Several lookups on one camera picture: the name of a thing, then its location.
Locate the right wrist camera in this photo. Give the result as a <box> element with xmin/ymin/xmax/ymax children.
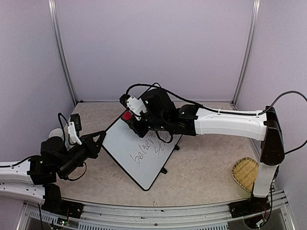
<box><xmin>119</xmin><ymin>94</ymin><xmax>147</xmax><ymax>121</ymax></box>

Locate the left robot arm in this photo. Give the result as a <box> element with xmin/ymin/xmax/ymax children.
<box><xmin>0</xmin><ymin>131</ymin><xmax>106</xmax><ymax>218</ymax></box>

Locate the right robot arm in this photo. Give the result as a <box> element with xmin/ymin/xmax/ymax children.
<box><xmin>120</xmin><ymin>86</ymin><xmax>285</xmax><ymax>213</ymax></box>

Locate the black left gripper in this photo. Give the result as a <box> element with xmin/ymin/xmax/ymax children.
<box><xmin>59</xmin><ymin>132</ymin><xmax>107</xmax><ymax>178</ymax></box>

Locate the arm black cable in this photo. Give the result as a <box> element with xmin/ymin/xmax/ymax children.
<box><xmin>58</xmin><ymin>112</ymin><xmax>87</xmax><ymax>182</ymax></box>
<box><xmin>125</xmin><ymin>82</ymin><xmax>307</xmax><ymax>221</ymax></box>

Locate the red black whiteboard eraser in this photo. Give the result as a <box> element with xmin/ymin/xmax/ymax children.
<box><xmin>121</xmin><ymin>111</ymin><xmax>132</xmax><ymax>121</ymax></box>

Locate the left aluminium corner post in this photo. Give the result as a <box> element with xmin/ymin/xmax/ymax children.
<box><xmin>48</xmin><ymin>0</ymin><xmax>78</xmax><ymax>106</ymax></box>

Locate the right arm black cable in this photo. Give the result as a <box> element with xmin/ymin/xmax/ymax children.
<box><xmin>125</xmin><ymin>82</ymin><xmax>307</xmax><ymax>221</ymax></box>

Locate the aluminium corner post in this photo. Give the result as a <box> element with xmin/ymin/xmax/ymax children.
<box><xmin>231</xmin><ymin>0</ymin><xmax>261</xmax><ymax>108</ymax></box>
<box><xmin>48</xmin><ymin>0</ymin><xmax>78</xmax><ymax>106</ymax></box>

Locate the white whiteboard black frame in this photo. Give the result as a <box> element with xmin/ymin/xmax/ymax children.
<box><xmin>102</xmin><ymin>117</ymin><xmax>181</xmax><ymax>191</ymax></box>

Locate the woven bamboo tray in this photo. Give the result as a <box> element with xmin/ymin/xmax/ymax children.
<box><xmin>231</xmin><ymin>157</ymin><xmax>259</xmax><ymax>193</ymax></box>

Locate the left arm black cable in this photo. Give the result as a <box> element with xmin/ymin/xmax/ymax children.
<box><xmin>58</xmin><ymin>112</ymin><xmax>87</xmax><ymax>182</ymax></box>

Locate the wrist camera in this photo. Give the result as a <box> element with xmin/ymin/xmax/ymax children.
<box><xmin>68</xmin><ymin>114</ymin><xmax>82</xmax><ymax>146</ymax></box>
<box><xmin>119</xmin><ymin>94</ymin><xmax>147</xmax><ymax>121</ymax></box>

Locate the light blue mug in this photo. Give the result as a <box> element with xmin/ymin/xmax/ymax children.
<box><xmin>48</xmin><ymin>128</ymin><xmax>64</xmax><ymax>139</ymax></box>

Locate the right aluminium corner post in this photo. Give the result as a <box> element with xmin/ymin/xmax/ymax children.
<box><xmin>231</xmin><ymin>0</ymin><xmax>261</xmax><ymax>108</ymax></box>

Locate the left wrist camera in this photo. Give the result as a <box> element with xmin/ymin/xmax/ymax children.
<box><xmin>68</xmin><ymin>114</ymin><xmax>82</xmax><ymax>146</ymax></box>

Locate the front aluminium rail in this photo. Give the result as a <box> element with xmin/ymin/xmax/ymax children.
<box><xmin>19</xmin><ymin>190</ymin><xmax>297</xmax><ymax>230</ymax></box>

